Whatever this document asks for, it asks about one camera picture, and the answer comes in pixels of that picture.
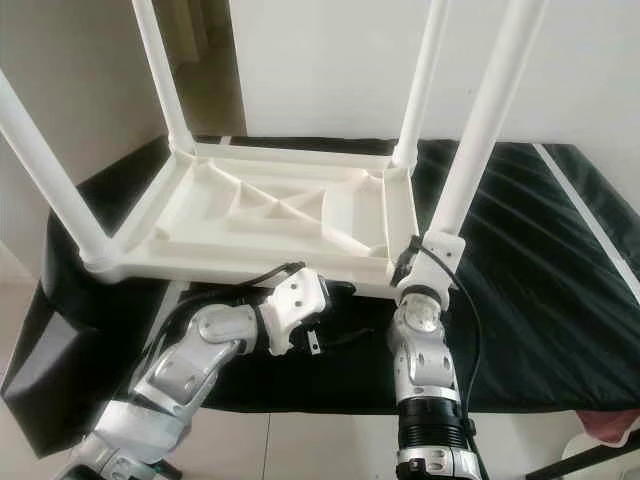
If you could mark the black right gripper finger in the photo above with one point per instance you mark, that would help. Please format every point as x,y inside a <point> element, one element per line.
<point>400,270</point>

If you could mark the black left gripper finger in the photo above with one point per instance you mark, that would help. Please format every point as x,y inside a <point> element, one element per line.
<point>341,290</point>

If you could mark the white plastic table top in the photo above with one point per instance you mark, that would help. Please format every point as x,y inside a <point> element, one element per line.
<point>260,205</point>

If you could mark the white plastic table leg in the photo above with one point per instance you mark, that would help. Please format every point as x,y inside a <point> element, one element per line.
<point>488,115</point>
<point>163,75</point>
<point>55,175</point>
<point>420,85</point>

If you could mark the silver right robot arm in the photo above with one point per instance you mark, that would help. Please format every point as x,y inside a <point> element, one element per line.
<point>430,375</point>

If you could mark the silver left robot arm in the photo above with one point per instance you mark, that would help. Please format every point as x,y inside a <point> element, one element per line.
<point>190,360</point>

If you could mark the white fabric strip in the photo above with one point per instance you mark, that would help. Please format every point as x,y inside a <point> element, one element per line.
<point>168,305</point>
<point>588,220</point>

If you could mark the black table cloth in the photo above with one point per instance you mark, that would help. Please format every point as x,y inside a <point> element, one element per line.
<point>560,340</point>

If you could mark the black metal table leg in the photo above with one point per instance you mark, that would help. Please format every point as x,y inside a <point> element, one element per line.
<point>585,462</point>

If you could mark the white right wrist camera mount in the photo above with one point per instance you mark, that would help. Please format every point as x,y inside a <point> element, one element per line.
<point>442,258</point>

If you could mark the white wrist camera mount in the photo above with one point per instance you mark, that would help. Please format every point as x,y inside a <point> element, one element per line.
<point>295,300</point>
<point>442,258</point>

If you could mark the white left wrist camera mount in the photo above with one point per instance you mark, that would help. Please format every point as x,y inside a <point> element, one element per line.
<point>295,300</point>

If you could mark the beige door frame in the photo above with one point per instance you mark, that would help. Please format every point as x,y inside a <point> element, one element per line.
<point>190,30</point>

